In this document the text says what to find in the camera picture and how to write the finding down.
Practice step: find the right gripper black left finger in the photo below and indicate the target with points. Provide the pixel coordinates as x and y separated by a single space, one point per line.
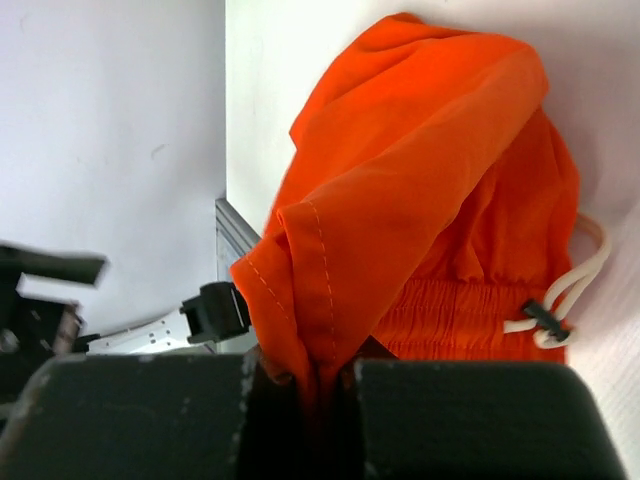
130 417

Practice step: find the orange shorts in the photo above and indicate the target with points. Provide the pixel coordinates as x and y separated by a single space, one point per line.
428 199

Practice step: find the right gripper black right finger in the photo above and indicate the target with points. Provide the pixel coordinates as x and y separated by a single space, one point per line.
480 420

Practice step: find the white shorts drawstring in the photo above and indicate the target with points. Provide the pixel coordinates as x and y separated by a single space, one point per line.
545 318

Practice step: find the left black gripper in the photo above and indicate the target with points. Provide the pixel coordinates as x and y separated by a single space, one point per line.
34 330

